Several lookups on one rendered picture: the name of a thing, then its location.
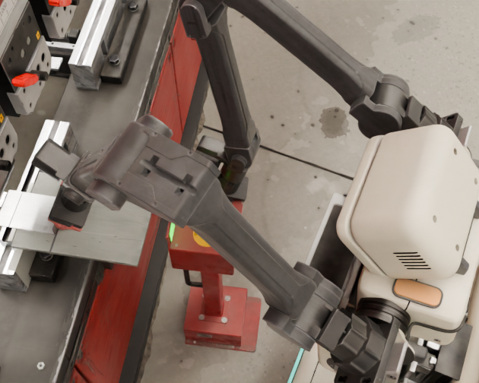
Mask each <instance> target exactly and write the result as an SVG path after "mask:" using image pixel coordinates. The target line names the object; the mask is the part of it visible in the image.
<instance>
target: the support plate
mask: <svg viewBox="0 0 479 383"><path fill-rule="evenodd" d="M61 182H62V180H61V179H60V181H59V182H57V181H56V180H54V179H53V178H52V177H50V176H48V175H47V174H45V173H41V172H39V175H38V176H37V179H36V182H35V185H34V187H33V190H32V192H31V193H34V194H38V195H48V196H53V197H56V195H57V193H58V190H59V188H60V184H61ZM151 216H152V213H151V212H149V211H147V210H145V209H143V208H141V207H139V206H137V205H135V204H133V203H131V202H129V201H126V202H125V203H124V204H123V206H122V208H121V209H120V210H110V209H109V208H107V207H106V206H105V205H103V204H101V203H100V202H99V201H97V200H96V199H95V201H94V202H93V203H92V205H91V208H90V212H89V214H88V215H87V219H86V222H85V225H84V226H83V228H82V230H81V231H80V232H78V231H75V230H72V229H59V231H58V233H57V236H56V240H55V242H54V245H53V247H52V251H51V252H50V251H49V250H50V248H51V245H52V241H53V239H54V236H55V235H54V234H48V233H40V232H35V231H29V230H25V229H17V232H16V233H15V236H14V239H13V242H12V244H11V247H12V248H18V249H23V250H28V251H34V252H43V253H48V254H54V255H63V256H68V257H73V258H83V259H88V260H94V261H103V262H108V263H114V264H123V265H128V266H133V267H138V265H139V261H140V259H141V253H142V250H143V247H144V242H145V239H146V235H147V233H148V227H149V224H150V221H151Z"/></svg>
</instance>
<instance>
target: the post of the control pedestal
mask: <svg viewBox="0 0 479 383"><path fill-rule="evenodd" d="M201 281H202V288H203V294H204V301H205V312H206V314H208V315H222V309H223V304H224V298H223V283H222V274H215V273H208V272H201Z"/></svg>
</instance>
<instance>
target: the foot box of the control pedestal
mask: <svg viewBox="0 0 479 383"><path fill-rule="evenodd" d="M202 293H203V288H201V287H195V286H191V289H190V294H189V301H188V306H187V310H186V319H185V323H184V328H183V330H184V334H185V337H186V339H185V344H190V345H196V346H203V347H213V348H220V349H226V350H238V351H244V352H250V353H254V352H255V351H256V346H257V339H258V332H259V319H260V312H261V305H262V299H261V298H258V297H251V296H247V289H246V288H240V287H234V286H223V295H225V296H231V297H230V308H229V314H228V319H227V324H223V323H217V322H210V321H199V320H198V316H199V311H200V306H201V298H202Z"/></svg>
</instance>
